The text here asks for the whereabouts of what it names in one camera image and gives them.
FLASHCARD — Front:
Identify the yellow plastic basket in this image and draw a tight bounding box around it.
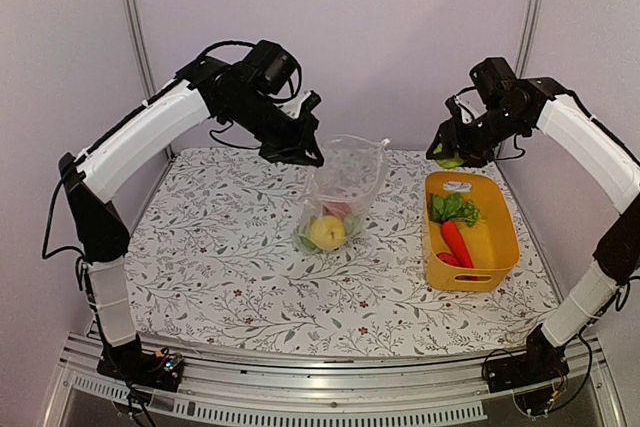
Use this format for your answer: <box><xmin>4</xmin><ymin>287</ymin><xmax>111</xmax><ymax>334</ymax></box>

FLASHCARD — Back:
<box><xmin>422</xmin><ymin>171</ymin><xmax>520</xmax><ymax>292</ymax></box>

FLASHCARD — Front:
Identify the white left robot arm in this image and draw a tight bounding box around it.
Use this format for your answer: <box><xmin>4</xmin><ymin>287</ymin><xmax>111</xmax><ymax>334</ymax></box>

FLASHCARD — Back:
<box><xmin>59</xmin><ymin>85</ymin><xmax>455</xmax><ymax>381</ymax></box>

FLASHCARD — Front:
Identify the yellow lemon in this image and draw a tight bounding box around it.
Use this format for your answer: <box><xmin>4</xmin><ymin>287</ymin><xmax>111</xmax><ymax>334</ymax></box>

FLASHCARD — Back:
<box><xmin>309</xmin><ymin>215</ymin><xmax>346</xmax><ymax>251</ymax></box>

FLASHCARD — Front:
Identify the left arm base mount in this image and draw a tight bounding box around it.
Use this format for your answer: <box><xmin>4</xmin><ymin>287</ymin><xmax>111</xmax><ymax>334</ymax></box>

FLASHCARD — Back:
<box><xmin>97</xmin><ymin>338</ymin><xmax>184</xmax><ymax>392</ymax></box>

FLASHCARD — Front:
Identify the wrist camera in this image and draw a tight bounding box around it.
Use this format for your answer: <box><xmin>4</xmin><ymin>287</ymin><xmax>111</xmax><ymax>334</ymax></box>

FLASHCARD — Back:
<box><xmin>445</xmin><ymin>57</ymin><xmax>517</xmax><ymax>122</ymax></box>
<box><xmin>243</xmin><ymin>40</ymin><xmax>321</xmax><ymax>119</ymax></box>

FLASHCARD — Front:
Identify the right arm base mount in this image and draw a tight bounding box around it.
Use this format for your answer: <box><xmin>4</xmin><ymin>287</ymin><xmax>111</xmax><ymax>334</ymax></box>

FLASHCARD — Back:
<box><xmin>481</xmin><ymin>326</ymin><xmax>569</xmax><ymax>416</ymax></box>

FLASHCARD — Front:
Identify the clear zip top bag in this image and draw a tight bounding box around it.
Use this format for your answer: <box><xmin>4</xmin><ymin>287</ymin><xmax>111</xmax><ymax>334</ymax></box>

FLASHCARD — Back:
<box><xmin>293</xmin><ymin>135</ymin><xmax>391</xmax><ymax>253</ymax></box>

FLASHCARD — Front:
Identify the red apple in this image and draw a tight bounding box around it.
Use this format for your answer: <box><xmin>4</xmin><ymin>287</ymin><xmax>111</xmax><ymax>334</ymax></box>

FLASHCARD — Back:
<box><xmin>322</xmin><ymin>202</ymin><xmax>353</xmax><ymax>221</ymax></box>

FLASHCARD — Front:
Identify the right aluminium post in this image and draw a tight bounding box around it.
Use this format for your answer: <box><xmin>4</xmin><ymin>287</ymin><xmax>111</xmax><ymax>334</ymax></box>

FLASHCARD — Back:
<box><xmin>492</xmin><ymin>0</ymin><xmax>550</xmax><ymax>158</ymax></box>

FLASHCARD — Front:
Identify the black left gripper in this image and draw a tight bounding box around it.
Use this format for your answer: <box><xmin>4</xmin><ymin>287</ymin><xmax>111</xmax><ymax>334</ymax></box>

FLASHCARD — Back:
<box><xmin>224</xmin><ymin>90</ymin><xmax>325</xmax><ymax>166</ymax></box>

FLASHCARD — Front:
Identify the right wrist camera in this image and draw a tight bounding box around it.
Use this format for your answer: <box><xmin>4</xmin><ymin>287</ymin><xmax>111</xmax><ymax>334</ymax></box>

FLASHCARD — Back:
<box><xmin>445</xmin><ymin>57</ymin><xmax>517</xmax><ymax>122</ymax></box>

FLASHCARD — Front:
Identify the green grape bunch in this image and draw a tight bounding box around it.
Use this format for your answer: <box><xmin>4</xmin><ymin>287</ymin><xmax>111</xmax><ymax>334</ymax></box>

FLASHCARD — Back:
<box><xmin>429</xmin><ymin>193</ymin><xmax>481</xmax><ymax>227</ymax></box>

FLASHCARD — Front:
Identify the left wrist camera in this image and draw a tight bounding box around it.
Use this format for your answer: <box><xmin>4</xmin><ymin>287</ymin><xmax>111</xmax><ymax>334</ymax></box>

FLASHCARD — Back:
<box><xmin>243</xmin><ymin>40</ymin><xmax>321</xmax><ymax>119</ymax></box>

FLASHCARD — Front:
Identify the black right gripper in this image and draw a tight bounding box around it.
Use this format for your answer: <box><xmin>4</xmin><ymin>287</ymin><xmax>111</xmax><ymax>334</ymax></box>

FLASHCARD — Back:
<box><xmin>427</xmin><ymin>103</ymin><xmax>527</xmax><ymax>167</ymax></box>

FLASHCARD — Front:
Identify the aluminium front rail frame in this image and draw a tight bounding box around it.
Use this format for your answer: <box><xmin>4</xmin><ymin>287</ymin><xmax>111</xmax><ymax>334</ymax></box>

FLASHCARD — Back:
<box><xmin>40</xmin><ymin>331</ymin><xmax>628</xmax><ymax>426</ymax></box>

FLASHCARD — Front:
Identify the aluminium post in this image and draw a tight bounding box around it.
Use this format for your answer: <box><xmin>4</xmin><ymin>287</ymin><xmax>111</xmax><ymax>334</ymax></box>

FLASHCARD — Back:
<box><xmin>492</xmin><ymin>0</ymin><xmax>550</xmax><ymax>158</ymax></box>
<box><xmin>122</xmin><ymin>0</ymin><xmax>156</xmax><ymax>98</ymax></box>

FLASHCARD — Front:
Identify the red tomato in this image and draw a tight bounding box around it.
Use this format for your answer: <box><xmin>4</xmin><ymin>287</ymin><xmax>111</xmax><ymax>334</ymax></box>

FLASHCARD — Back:
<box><xmin>436</xmin><ymin>252</ymin><xmax>464</xmax><ymax>267</ymax></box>

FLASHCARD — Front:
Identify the green guava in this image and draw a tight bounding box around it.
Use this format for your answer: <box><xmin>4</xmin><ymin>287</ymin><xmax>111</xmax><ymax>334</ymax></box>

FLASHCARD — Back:
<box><xmin>433</xmin><ymin>144</ymin><xmax>464</xmax><ymax>169</ymax></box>
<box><xmin>295</xmin><ymin>216</ymin><xmax>319</xmax><ymax>252</ymax></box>

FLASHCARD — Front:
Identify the left aluminium post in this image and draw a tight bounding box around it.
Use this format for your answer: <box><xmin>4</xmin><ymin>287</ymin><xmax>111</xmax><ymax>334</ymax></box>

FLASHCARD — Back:
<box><xmin>122</xmin><ymin>0</ymin><xmax>156</xmax><ymax>98</ymax></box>

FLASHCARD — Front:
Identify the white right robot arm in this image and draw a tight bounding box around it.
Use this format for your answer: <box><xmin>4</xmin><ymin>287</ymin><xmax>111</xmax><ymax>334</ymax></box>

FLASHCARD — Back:
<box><xmin>426</xmin><ymin>77</ymin><xmax>639</xmax><ymax>383</ymax></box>

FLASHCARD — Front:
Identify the floral tablecloth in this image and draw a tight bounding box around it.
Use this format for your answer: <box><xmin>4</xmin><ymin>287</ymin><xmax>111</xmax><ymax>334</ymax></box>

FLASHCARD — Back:
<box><xmin>126</xmin><ymin>148</ymin><xmax>557</xmax><ymax>356</ymax></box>

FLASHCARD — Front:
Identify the orange carrot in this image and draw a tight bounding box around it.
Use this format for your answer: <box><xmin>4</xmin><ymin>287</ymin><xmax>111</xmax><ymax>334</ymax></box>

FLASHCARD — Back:
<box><xmin>441</xmin><ymin>221</ymin><xmax>474</xmax><ymax>268</ymax></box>

